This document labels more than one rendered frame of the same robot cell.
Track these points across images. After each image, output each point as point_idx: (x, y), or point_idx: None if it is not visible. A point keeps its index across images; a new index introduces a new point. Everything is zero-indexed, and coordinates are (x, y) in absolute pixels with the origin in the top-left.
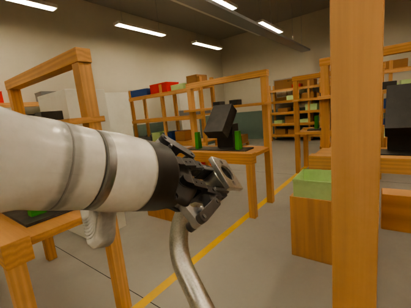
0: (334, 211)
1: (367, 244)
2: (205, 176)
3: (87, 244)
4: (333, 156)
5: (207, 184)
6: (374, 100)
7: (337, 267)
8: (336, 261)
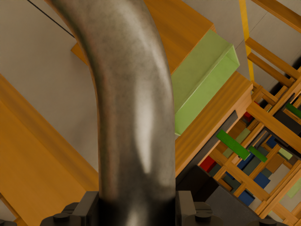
0: (74, 186)
1: (11, 186)
2: (175, 217)
3: None
4: None
5: (135, 225)
6: None
7: (5, 117)
8: (14, 123)
